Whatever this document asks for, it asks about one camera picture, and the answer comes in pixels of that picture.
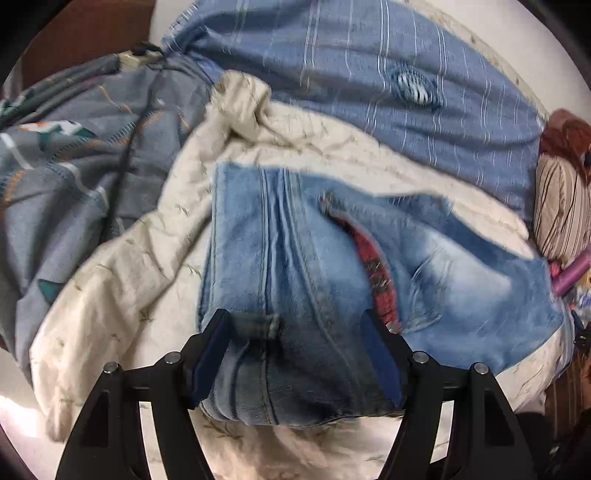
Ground brown wooden headboard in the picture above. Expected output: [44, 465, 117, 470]
[21, 0, 195, 84]

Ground blue denim pants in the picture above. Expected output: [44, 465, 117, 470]
[198, 161, 575, 428]

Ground black cable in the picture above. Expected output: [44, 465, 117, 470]
[104, 41, 171, 241]

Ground grey patterned quilt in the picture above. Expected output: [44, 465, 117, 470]
[0, 53, 222, 384]

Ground beige striped pillow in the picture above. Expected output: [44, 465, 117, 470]
[533, 154, 591, 264]

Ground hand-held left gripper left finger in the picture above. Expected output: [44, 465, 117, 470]
[55, 308, 232, 480]

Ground cream leaf-print blanket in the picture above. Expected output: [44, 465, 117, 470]
[28, 71, 573, 480]

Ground brown plush toy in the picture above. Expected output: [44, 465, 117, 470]
[539, 108, 591, 167]

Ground purple object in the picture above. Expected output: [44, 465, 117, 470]
[551, 249, 591, 298]

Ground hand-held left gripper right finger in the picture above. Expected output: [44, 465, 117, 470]
[362, 308, 539, 480]

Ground blue striped cloth with emblem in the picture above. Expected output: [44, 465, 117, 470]
[161, 0, 548, 222]

